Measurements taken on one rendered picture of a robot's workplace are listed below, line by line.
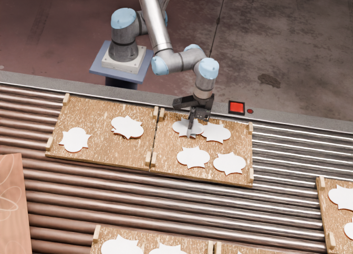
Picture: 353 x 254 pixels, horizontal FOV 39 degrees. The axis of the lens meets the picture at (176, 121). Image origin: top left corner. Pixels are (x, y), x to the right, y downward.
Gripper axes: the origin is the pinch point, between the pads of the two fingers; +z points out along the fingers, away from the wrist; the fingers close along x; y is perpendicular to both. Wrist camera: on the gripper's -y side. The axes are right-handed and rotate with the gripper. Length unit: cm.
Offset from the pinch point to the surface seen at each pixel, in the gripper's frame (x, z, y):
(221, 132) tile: 0.5, -0.4, 14.5
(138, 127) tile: -5.3, 0.2, -20.6
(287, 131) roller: 11.8, 1.6, 45.0
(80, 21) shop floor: 206, 98, -93
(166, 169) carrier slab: -24.0, 1.6, -6.1
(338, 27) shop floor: 266, 88, 139
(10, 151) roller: -26, 6, -68
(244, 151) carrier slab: -7.2, 0.2, 24.8
